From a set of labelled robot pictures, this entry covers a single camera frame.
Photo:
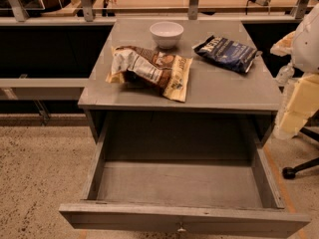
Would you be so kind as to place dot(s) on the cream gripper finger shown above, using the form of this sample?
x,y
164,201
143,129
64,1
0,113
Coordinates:
x,y
284,46
300,103

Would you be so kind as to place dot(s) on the blue chip bag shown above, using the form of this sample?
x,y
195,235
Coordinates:
x,y
228,54

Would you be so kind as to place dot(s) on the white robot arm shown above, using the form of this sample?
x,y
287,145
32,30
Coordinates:
x,y
300,77

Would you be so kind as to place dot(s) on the brown and white chip bag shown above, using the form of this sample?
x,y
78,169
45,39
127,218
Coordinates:
x,y
167,72

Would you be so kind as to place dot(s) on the open grey top drawer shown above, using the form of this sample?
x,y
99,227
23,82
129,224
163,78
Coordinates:
x,y
182,173

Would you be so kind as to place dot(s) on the black office chair base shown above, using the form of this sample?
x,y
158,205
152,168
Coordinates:
x,y
290,172

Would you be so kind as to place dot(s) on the white ceramic bowl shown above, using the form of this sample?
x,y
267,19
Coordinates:
x,y
166,34

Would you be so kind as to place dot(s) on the metal railing frame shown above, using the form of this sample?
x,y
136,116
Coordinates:
x,y
75,12

